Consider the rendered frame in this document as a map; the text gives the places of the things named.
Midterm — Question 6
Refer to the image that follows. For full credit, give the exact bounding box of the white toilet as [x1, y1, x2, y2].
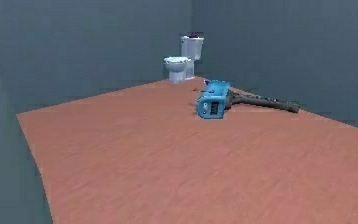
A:
[163, 34, 205, 84]

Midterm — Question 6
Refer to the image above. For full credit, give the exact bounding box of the blue vacuum cleaner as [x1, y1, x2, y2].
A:
[195, 79, 301, 120]

